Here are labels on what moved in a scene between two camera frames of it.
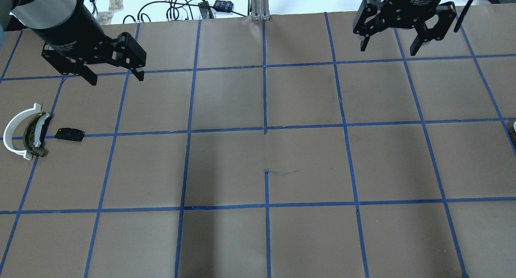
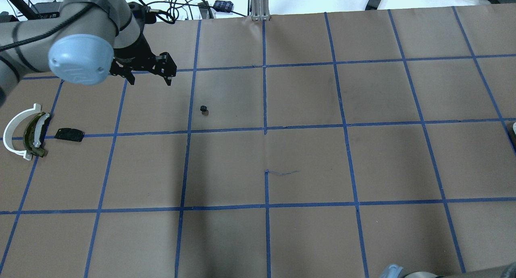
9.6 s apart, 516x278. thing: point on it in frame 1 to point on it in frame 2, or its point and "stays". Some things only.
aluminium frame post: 260,4 stays
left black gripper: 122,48 to 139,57
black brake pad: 69,133 stays
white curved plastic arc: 8,133 stays
